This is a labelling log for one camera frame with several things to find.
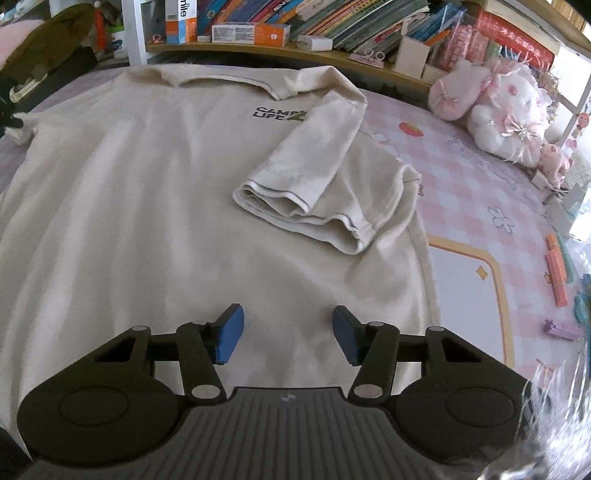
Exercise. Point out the beige pen holder box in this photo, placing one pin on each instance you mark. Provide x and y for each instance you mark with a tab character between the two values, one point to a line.
411	58

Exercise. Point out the white pink plush bunny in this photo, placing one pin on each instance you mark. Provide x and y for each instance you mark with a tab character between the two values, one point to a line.
505	111

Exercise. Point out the orange highlighter pen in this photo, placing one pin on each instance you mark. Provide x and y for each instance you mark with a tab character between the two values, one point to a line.
557	270

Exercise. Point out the white shelf frame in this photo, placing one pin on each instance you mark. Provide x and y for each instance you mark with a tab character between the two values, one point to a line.
142	19

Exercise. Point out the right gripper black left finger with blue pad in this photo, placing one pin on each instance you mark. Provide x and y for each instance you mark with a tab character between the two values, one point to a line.
197	349

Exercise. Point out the white orange flat carton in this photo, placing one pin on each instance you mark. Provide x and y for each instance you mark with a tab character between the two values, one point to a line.
256	34

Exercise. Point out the beige polo shirt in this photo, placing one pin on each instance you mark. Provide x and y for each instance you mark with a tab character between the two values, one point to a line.
165	195

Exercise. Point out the white orange usmile box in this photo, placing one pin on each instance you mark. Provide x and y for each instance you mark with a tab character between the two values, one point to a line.
180	21

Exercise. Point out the teal highlighter pen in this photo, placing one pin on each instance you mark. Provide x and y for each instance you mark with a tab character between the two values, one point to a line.
567	260

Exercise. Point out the small white box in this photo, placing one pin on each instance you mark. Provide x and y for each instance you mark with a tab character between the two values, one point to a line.
312	43

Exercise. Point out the dark brown hanging garment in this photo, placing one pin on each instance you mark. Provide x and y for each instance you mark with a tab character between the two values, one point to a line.
50	44

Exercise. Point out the purple pen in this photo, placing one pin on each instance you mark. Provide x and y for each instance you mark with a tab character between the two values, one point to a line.
564	330

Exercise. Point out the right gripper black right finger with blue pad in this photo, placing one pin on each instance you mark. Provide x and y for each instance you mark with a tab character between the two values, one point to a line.
377	349

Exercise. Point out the wooden shelf board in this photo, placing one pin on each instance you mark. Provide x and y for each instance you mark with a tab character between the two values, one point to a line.
337	59

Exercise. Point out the pink checkered cartoon table mat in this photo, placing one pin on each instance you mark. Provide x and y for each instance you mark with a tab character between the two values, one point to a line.
488	230

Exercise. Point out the row of colourful books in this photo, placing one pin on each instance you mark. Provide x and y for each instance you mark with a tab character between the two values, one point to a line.
355	27

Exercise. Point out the pink fluffy cushion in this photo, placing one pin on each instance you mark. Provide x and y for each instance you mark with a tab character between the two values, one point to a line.
13	35

